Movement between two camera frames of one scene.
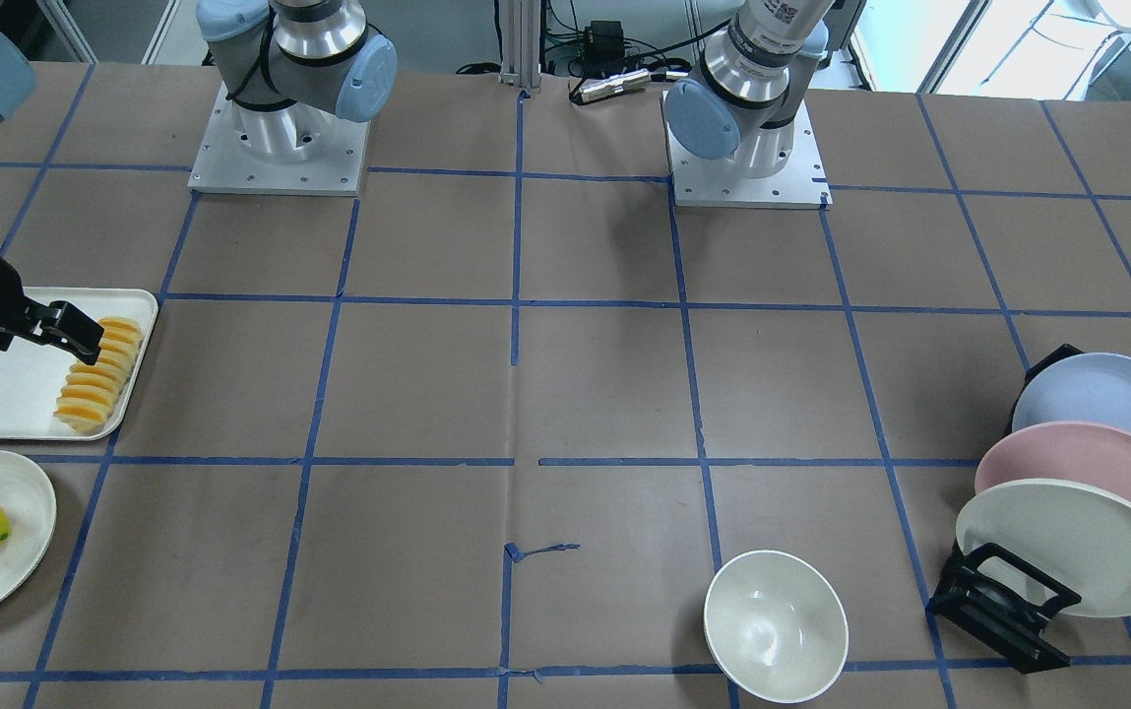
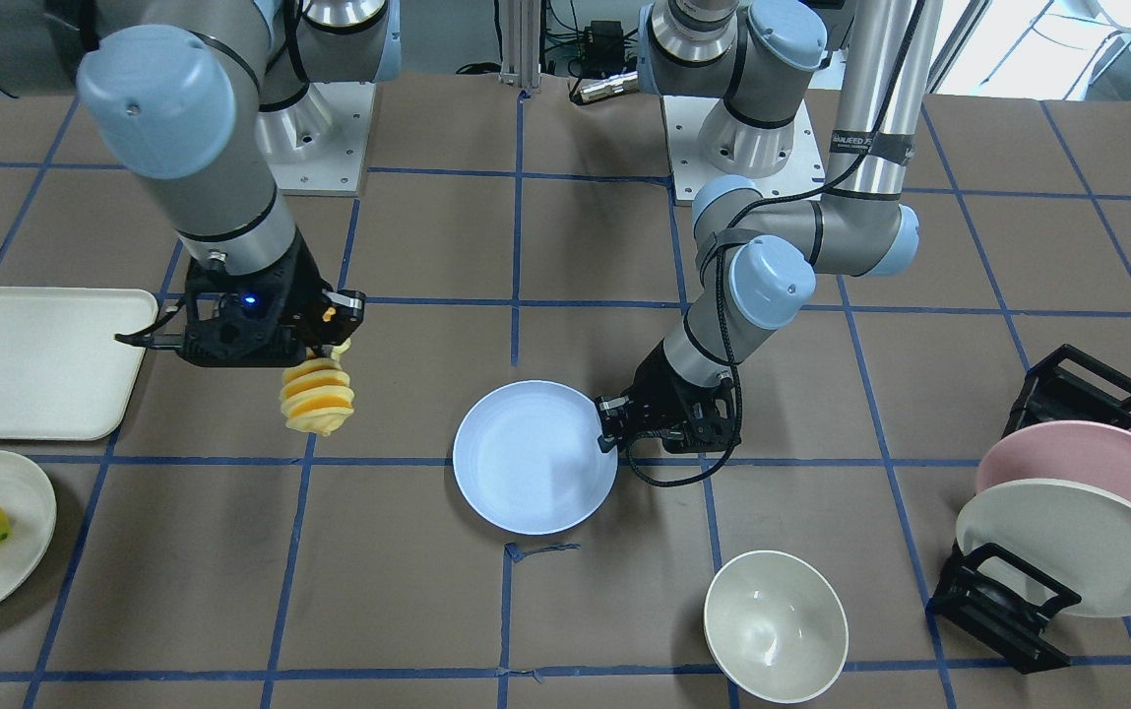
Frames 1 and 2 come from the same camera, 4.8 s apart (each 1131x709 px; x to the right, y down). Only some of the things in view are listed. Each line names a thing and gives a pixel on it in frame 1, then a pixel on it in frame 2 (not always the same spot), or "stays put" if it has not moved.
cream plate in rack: [1118, 561] stays put
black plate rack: [998, 602] stays put
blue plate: [1112, 392] → [527, 458]
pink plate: [1093, 454] stays put
